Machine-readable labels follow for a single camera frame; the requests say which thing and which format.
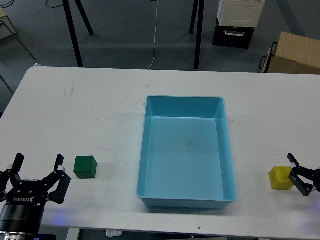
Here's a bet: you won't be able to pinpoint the light blue plastic bin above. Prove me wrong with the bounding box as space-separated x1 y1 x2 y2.
137 95 238 210

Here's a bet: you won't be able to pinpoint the black table legs left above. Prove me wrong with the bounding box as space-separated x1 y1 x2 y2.
61 0 95 68

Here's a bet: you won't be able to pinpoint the light wooden cabinet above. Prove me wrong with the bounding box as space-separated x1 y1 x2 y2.
258 32 320 75

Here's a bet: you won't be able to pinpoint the black table legs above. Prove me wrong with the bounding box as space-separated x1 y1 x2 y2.
61 0 95 68
189 0 205 70

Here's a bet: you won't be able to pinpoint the wooden chair at left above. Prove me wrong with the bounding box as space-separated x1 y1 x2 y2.
0 8 36 61

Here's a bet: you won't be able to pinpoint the black drawer box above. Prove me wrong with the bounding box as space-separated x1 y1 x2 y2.
212 21 255 49

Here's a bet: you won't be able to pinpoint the black table legs right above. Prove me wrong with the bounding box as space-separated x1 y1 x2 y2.
189 0 205 70

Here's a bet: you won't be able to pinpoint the white storage box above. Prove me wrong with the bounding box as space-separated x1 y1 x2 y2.
217 0 266 28

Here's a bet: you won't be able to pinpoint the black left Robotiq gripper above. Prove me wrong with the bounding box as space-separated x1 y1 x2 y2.
0 153 71 234

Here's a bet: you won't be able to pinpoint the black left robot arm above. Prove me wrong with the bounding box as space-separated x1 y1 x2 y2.
0 153 71 240

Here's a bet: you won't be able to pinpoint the white hanging cord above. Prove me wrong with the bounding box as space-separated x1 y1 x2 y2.
148 0 159 71

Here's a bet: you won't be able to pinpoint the green wooden cube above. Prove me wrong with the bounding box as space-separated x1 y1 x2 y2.
73 155 97 179

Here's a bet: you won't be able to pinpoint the yellow wooden cube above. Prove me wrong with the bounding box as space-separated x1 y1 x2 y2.
268 166 294 190

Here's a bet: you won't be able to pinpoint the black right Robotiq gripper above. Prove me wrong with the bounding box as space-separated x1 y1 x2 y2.
287 153 320 197

